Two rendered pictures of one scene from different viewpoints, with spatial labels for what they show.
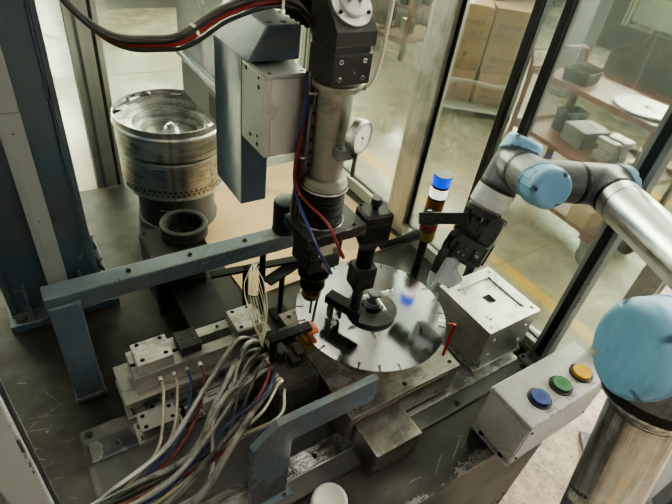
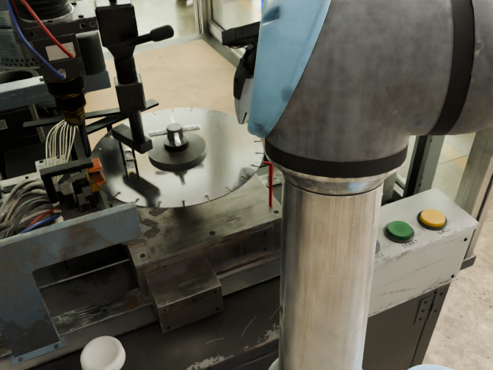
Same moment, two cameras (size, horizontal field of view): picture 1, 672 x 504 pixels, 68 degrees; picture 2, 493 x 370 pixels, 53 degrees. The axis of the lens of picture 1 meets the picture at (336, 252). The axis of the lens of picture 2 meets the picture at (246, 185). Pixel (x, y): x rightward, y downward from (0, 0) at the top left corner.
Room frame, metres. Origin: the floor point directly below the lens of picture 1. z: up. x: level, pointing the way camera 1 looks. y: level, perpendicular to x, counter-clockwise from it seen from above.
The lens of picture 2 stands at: (0.05, -0.42, 1.49)
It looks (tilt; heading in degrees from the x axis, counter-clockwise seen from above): 39 degrees down; 14
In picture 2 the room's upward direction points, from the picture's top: 2 degrees counter-clockwise
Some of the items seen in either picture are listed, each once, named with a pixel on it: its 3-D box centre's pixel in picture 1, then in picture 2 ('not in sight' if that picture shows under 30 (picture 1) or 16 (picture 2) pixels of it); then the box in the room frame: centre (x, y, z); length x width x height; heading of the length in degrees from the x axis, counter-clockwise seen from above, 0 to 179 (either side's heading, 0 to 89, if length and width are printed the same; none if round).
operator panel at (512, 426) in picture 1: (541, 401); (386, 257); (0.71, -0.51, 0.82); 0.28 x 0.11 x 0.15; 128
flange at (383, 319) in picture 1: (372, 305); (176, 144); (0.78, -0.10, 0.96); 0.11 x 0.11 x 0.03
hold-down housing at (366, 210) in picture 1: (367, 244); (122, 52); (0.71, -0.05, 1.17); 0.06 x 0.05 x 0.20; 119
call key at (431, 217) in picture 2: (580, 373); (431, 220); (0.74, -0.57, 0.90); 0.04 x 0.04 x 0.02
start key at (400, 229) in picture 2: (560, 385); (399, 232); (0.70, -0.52, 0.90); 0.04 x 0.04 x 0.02
